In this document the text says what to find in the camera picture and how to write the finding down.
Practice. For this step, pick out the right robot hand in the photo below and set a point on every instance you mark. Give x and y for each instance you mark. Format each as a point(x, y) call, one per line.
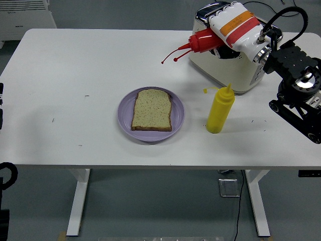
point(238, 25)

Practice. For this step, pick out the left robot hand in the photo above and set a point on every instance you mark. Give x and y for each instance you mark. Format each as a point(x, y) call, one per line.
point(1, 115)

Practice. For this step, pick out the red squeeze bottle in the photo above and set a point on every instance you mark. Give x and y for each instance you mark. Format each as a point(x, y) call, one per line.
point(204, 41)

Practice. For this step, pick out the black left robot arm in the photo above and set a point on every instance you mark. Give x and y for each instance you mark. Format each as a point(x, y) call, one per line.
point(3, 216)

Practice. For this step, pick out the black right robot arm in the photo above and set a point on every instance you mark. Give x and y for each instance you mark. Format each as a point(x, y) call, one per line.
point(291, 60)

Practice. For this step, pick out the bread slice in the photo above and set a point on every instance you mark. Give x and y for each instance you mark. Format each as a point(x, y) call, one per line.
point(152, 110)

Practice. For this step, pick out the cream and chrome toaster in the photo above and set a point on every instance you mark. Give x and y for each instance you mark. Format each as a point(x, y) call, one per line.
point(225, 72)

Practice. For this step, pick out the yellow squeeze bottle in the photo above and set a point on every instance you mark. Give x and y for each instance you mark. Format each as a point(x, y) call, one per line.
point(219, 110)

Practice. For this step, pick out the white floor appliance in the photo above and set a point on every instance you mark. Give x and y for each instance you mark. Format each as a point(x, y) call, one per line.
point(25, 20)

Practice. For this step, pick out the white table leg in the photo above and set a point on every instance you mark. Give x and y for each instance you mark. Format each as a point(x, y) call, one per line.
point(77, 200)
point(258, 200)

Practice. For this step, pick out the purple plate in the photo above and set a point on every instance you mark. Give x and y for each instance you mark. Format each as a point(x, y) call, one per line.
point(125, 118)

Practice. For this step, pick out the metal floor socket plate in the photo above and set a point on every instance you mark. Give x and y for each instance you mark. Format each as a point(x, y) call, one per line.
point(228, 187)

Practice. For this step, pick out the black table control panel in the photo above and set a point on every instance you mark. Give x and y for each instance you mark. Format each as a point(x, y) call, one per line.
point(309, 173)

